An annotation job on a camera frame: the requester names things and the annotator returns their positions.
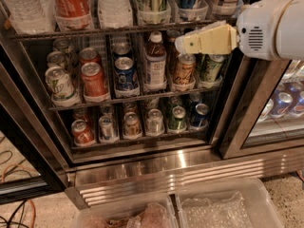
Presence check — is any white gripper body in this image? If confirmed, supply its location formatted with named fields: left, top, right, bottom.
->
left=237, top=0, right=298, bottom=61

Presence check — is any blue pepsi can right fridge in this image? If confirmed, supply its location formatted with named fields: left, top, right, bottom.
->
left=270, top=92, right=293, bottom=118

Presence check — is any white green soda can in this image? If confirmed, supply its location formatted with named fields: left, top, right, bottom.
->
left=45, top=66, right=80, bottom=107

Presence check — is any brown tea bottle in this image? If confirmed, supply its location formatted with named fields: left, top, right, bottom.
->
left=143, top=31, right=166, bottom=91

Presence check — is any gold brown soda can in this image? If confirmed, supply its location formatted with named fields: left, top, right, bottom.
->
left=172, top=54, right=196, bottom=91

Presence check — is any gold can bottom shelf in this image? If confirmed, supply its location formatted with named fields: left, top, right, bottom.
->
left=123, top=112, right=142, bottom=139

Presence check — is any open glass fridge door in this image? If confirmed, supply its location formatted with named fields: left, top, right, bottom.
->
left=0, top=60, right=69, bottom=206

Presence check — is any stainless steel beverage fridge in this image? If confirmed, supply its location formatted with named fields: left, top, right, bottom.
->
left=0, top=0, right=304, bottom=209

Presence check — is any blue can bottom shelf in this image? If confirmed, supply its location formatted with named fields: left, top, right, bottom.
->
left=190, top=104, right=209, bottom=127

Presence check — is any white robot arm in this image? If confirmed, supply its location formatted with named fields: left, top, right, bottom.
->
left=175, top=0, right=304, bottom=61

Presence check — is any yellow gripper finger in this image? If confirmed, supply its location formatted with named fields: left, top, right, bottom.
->
left=175, top=24, right=238, bottom=55
left=184, top=20, right=227, bottom=36

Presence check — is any clear water bottle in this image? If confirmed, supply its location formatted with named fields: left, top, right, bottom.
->
left=3, top=0, right=55, bottom=34

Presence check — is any closed glass fridge door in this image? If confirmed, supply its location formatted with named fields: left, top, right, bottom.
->
left=219, top=60, right=303, bottom=159

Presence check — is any orange power cable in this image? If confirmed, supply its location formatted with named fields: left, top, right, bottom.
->
left=0, top=163, right=40, bottom=228

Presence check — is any clear plastic bin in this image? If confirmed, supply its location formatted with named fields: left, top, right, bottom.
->
left=175, top=178, right=285, bottom=228
left=70, top=193, right=179, bottom=228

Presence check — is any silver can bottom shelf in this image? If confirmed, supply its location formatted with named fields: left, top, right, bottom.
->
left=99, top=116, right=119, bottom=143

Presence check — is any white can bottom shelf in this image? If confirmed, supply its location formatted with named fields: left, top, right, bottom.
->
left=146, top=108, right=164, bottom=136

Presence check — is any red cola bottle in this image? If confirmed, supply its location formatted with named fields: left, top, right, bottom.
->
left=54, top=0, right=93, bottom=31

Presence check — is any red soda can front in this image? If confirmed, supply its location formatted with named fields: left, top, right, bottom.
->
left=81, top=63, right=110, bottom=103

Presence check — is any red can bottom shelf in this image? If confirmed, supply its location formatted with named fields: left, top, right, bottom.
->
left=71, top=120, right=95, bottom=146

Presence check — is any right clear plastic bin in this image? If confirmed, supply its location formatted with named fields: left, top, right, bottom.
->
left=175, top=178, right=285, bottom=228

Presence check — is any green ginger ale can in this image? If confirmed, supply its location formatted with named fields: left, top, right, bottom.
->
left=199, top=54, right=225, bottom=83

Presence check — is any black cable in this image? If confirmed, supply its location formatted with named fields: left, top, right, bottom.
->
left=0, top=199, right=30, bottom=228

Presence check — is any left clear plastic bin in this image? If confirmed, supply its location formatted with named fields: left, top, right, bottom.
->
left=70, top=193, right=179, bottom=228

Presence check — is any green silver tall can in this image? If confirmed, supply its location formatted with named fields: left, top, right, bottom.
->
left=137, top=0, right=171, bottom=25

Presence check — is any blue pepsi can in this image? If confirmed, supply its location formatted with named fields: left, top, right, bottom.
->
left=114, top=57, right=140, bottom=98

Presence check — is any green can bottom shelf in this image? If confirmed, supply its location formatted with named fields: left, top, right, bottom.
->
left=168, top=105, right=186, bottom=132

